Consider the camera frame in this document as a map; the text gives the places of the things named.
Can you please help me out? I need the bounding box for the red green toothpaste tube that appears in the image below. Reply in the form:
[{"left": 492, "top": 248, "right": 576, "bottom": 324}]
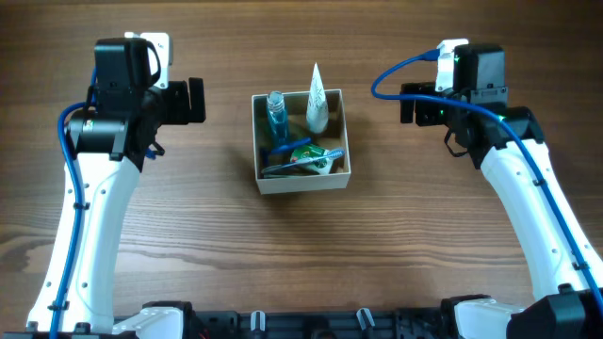
[{"left": 261, "top": 166, "right": 310, "bottom": 179}]

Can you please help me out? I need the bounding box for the blue white toothbrush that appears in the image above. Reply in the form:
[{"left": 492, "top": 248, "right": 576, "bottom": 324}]
[{"left": 274, "top": 148, "right": 345, "bottom": 167}]

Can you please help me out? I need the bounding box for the white cream tube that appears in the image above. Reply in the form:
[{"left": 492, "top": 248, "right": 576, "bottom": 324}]
[{"left": 306, "top": 64, "right": 329, "bottom": 134}]

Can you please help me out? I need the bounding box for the left blue cable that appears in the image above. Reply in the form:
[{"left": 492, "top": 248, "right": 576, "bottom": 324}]
[{"left": 46, "top": 65, "right": 103, "bottom": 339}]

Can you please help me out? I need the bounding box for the white cardboard box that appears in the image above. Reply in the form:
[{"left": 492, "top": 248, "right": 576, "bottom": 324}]
[{"left": 252, "top": 89, "right": 351, "bottom": 195}]

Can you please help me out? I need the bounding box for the blue cable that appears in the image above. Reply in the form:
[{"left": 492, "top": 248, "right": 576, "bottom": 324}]
[
  {"left": 369, "top": 48, "right": 603, "bottom": 316},
  {"left": 46, "top": 65, "right": 103, "bottom": 339}
]

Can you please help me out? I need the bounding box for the dark blue razor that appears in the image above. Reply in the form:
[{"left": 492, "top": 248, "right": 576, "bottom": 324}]
[{"left": 260, "top": 137, "right": 312, "bottom": 165}]

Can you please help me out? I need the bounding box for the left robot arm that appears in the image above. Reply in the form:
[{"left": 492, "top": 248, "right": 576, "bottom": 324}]
[{"left": 21, "top": 32, "right": 205, "bottom": 338}]

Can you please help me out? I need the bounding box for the right blue cable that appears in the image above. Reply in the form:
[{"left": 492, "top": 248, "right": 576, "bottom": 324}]
[{"left": 369, "top": 48, "right": 603, "bottom": 316}]

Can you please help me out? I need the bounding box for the green soap box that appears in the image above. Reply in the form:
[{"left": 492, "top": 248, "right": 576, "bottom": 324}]
[{"left": 289, "top": 144, "right": 334, "bottom": 176}]

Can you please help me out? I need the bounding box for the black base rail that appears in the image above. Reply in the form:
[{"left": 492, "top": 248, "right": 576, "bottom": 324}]
[{"left": 106, "top": 306, "right": 525, "bottom": 339}]

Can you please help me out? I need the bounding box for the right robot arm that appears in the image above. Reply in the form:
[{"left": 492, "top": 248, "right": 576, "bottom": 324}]
[{"left": 396, "top": 39, "right": 602, "bottom": 338}]

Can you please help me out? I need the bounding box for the blue mouthwash bottle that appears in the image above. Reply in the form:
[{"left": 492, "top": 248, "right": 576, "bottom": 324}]
[{"left": 267, "top": 91, "right": 289, "bottom": 147}]

